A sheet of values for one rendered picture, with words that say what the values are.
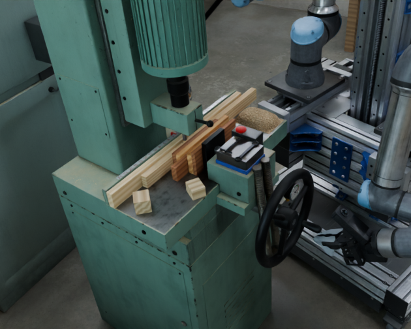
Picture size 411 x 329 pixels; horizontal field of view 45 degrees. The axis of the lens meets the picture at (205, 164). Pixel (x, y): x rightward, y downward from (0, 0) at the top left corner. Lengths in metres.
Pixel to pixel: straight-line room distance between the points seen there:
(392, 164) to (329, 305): 1.02
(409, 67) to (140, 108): 0.69
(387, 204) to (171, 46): 0.68
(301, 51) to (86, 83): 0.82
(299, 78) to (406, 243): 0.86
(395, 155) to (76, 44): 0.88
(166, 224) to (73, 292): 1.18
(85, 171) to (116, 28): 0.54
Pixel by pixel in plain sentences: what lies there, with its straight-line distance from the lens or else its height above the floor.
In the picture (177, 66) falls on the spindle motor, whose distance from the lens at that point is 1.24.
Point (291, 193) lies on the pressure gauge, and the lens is 1.66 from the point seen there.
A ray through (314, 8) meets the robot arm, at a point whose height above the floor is 1.07.
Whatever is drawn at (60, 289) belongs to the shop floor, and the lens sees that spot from 2.41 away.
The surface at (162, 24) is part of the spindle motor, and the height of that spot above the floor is 1.34.
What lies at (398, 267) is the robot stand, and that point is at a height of 0.21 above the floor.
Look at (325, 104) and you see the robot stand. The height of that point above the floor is 0.73.
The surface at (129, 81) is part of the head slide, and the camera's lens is 1.38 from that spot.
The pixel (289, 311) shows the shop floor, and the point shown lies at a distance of 2.18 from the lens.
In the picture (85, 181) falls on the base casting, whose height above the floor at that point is 0.80.
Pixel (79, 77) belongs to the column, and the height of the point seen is 1.13.
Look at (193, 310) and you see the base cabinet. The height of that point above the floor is 0.50.
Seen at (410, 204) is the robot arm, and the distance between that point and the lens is 1.36.
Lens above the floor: 1.78
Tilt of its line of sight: 38 degrees down
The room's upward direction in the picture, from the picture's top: 6 degrees counter-clockwise
